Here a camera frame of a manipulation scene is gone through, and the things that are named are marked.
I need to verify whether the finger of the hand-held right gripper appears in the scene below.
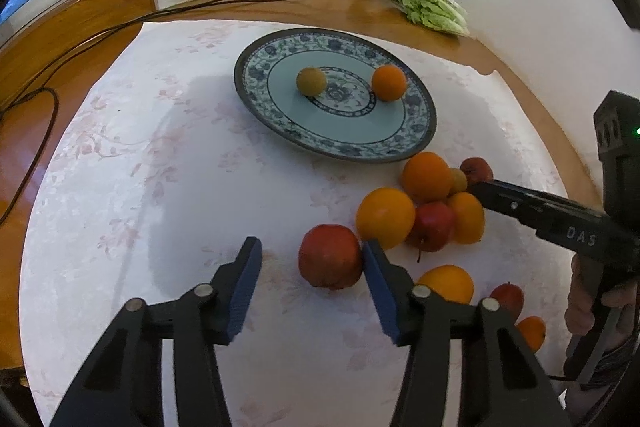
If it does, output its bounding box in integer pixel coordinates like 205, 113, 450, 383
466, 179, 604, 236

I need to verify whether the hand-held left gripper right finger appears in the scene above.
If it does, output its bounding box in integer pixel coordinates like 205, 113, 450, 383
361, 238, 573, 427

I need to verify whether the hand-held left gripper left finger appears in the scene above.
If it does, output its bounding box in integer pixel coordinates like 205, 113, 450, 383
50, 236, 263, 427

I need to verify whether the orange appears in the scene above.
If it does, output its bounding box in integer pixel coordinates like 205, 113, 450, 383
355, 188, 417, 251
401, 152, 454, 204
515, 316, 547, 354
416, 265, 475, 305
371, 65, 408, 102
446, 192, 486, 245

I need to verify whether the large red apple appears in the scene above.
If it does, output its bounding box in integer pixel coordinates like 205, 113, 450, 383
298, 224, 363, 290

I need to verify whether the blue patterned porcelain plate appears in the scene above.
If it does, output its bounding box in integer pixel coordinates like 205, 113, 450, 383
233, 28, 437, 162

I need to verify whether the person's right forearm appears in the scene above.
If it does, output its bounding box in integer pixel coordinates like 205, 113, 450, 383
580, 322, 640, 392

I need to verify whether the person's right hand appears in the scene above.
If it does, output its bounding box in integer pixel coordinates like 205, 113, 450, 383
566, 252, 640, 337

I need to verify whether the brownish green kiwi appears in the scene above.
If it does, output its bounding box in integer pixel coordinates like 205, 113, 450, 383
296, 67, 328, 96
447, 168, 469, 196

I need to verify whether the white floral tablecloth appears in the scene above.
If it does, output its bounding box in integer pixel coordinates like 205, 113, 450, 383
19, 19, 578, 427

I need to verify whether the bagged green lettuce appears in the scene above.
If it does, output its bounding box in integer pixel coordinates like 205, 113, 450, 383
390, 0, 471, 36

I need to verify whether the thin dark cable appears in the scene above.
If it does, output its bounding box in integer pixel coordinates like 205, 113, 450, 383
547, 372, 583, 390

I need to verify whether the black power cable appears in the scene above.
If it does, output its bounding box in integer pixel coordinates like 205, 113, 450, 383
0, 0, 401, 225

